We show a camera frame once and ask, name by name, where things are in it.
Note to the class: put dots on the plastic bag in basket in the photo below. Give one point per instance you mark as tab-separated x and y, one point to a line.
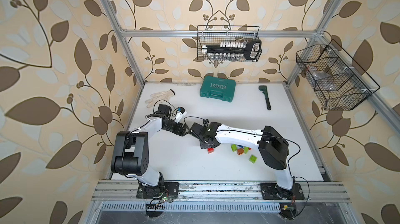
321	80

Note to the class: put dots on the small circuit board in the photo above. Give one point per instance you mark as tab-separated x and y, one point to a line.
288	211
156	206

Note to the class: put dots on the small circuit board left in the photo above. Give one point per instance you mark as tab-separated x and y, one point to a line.
156	206

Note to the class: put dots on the green black wrench tool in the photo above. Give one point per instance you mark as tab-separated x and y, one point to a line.
264	90

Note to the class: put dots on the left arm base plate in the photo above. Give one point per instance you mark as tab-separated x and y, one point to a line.
157	190

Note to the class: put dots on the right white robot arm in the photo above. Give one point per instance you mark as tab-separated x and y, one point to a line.
273	148

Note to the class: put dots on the green plastic tool case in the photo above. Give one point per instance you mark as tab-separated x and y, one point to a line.
218	88

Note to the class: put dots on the small circuit board right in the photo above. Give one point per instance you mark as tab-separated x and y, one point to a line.
288	211

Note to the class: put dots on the black wire basket right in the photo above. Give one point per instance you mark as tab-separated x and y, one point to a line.
353	83

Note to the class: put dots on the black white socket tool set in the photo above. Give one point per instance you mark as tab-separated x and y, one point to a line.
246	51

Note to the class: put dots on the lime green small lego brick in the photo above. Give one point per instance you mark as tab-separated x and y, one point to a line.
253	159

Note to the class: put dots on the black wire basket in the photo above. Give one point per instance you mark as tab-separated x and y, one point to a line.
215	34
353	83

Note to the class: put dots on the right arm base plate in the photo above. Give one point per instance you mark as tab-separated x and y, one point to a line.
282	191

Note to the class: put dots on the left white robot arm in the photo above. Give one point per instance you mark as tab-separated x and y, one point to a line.
131	155

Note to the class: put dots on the black wire basket centre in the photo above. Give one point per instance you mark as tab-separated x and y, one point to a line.
215	34

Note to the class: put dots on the aluminium front rail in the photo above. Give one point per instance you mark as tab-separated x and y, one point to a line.
224	191

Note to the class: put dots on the brown lego brick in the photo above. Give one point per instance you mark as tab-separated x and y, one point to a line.
240	151

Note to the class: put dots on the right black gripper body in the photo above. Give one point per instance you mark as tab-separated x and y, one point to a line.
204	145

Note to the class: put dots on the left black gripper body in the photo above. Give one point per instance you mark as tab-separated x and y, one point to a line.
175	128

